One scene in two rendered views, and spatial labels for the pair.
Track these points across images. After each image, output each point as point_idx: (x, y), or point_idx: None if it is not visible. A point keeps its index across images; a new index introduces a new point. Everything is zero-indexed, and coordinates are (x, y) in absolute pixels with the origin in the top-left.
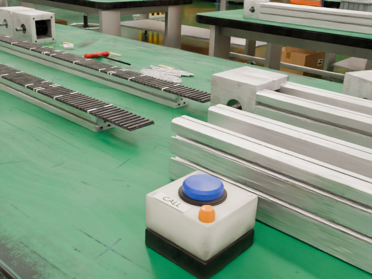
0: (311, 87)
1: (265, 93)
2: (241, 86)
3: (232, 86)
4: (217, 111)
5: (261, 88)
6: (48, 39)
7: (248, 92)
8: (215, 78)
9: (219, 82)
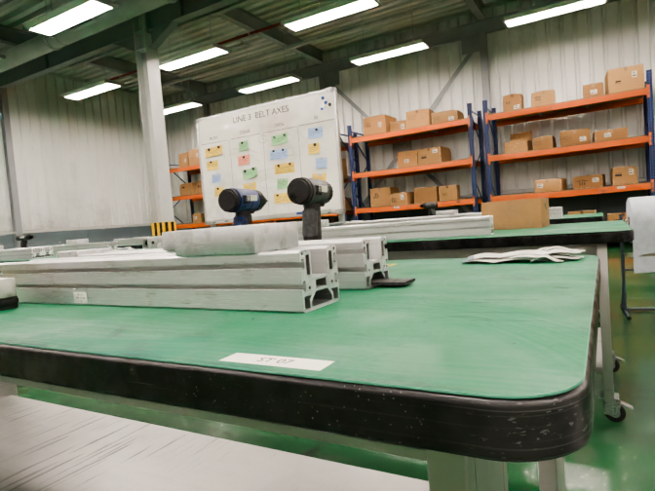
0: (121, 250)
1: (82, 254)
2: (70, 254)
3: (66, 255)
4: (33, 260)
5: (83, 253)
6: None
7: (74, 256)
8: (58, 253)
9: (60, 255)
